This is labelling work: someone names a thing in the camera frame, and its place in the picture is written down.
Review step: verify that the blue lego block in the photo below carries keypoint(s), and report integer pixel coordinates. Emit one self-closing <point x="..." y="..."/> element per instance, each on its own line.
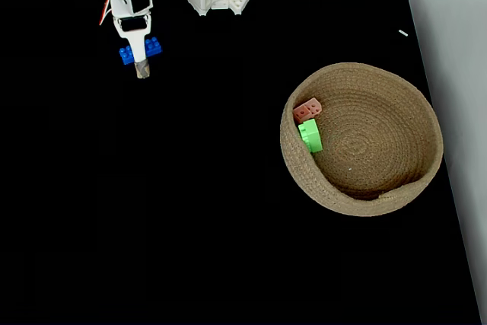
<point x="153" y="47"/>

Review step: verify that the pink lego block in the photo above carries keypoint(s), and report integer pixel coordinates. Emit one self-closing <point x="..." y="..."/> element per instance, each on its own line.
<point x="306" y="111"/>

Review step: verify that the green lego block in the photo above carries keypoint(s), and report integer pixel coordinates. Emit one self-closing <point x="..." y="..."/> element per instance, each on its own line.
<point x="311" y="137"/>

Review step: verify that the small white scrap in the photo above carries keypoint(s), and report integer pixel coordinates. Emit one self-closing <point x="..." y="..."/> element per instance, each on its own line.
<point x="403" y="32"/>

